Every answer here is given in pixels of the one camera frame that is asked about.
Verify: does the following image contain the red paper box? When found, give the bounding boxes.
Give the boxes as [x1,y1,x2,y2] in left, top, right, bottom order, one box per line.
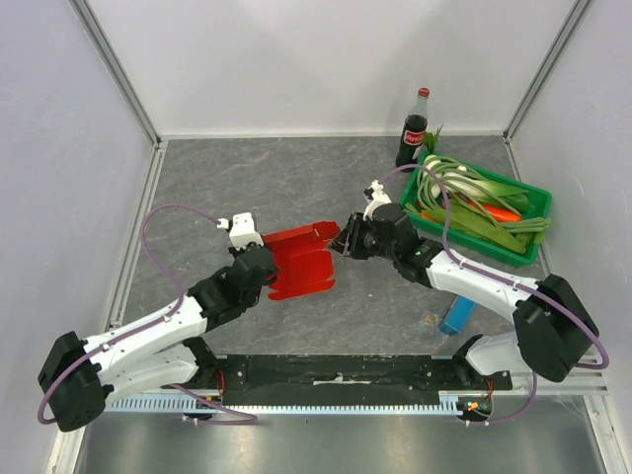
[264,221,341,301]

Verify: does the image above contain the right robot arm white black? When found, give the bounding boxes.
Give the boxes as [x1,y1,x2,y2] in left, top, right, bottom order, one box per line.
[329,203,598,389]

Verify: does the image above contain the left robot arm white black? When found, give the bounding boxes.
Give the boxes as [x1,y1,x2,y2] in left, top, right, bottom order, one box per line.
[38,244,278,433]

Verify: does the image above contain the blue rectangular box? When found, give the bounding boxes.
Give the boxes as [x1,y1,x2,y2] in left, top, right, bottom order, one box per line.
[438,296,476,337]

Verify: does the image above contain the cola glass bottle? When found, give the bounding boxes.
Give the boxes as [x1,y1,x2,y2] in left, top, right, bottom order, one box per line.
[395,87,431,167]

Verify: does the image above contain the green plastic crate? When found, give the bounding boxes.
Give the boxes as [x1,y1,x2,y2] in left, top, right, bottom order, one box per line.
[400,152,552,268]

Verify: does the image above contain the leek with green leaves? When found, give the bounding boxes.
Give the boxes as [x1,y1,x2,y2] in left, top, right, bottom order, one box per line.
[423,154,530,214]

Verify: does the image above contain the orange carrot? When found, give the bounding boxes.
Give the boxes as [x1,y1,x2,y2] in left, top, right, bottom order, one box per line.
[468,199,521,223]

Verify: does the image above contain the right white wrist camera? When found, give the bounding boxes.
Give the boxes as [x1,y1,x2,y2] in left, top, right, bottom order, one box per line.
[362,180,392,221]

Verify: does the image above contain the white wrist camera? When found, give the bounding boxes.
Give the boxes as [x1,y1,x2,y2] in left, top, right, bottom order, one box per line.
[216,212,264,251]
[362,180,392,221]

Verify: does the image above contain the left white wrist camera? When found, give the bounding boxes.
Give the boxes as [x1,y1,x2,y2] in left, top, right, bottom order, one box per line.
[216,212,264,251]

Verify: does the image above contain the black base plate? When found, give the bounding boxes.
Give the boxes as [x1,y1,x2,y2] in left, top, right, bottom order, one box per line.
[184,355,513,407]

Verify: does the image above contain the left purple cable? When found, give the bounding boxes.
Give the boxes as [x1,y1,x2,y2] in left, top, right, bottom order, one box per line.
[37,203,260,427]

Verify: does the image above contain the purple cable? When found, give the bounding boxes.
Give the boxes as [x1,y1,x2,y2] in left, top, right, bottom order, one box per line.
[379,164,610,428]
[37,203,260,427]

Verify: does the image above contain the light blue slotted cable duct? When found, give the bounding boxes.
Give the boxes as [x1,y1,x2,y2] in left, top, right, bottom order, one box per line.
[106,392,463,416]

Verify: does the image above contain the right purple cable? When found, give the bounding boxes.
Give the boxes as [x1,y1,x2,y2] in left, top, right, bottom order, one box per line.
[379,164,610,428]

